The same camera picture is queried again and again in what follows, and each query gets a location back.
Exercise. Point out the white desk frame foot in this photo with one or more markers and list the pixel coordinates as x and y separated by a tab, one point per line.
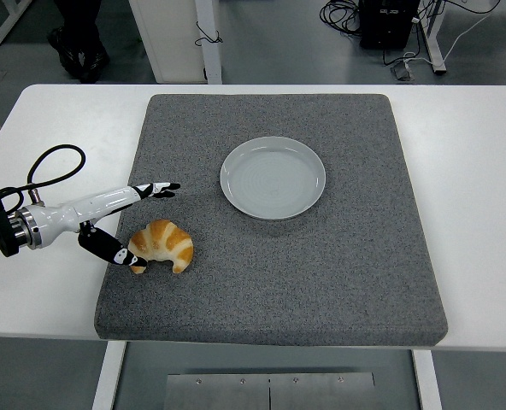
7	23

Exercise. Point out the grey speckled mat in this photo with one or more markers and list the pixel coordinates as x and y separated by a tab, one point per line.
278	277

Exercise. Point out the person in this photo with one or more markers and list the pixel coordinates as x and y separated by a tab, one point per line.
82	25

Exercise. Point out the white cabinet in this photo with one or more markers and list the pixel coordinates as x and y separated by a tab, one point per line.
163	34

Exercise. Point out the black computer case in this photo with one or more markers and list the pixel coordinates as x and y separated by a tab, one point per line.
387	21

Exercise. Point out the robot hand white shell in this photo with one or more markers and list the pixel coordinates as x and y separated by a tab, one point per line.
90	205

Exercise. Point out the grey round plate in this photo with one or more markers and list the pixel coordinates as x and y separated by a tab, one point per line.
270	183

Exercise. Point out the white desk leg with foot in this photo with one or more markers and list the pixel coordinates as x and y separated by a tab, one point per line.
433	34

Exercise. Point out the small grey floor bracket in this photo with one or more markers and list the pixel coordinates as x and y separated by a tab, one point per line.
402	72

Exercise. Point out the croissant bread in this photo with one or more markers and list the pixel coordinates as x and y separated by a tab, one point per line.
167	241

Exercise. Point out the white upright post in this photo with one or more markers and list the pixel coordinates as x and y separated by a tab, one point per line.
210	64

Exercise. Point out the white table leg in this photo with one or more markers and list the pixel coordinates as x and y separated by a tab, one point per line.
107	376
428	380

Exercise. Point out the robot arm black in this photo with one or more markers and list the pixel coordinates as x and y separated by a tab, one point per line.
3	239

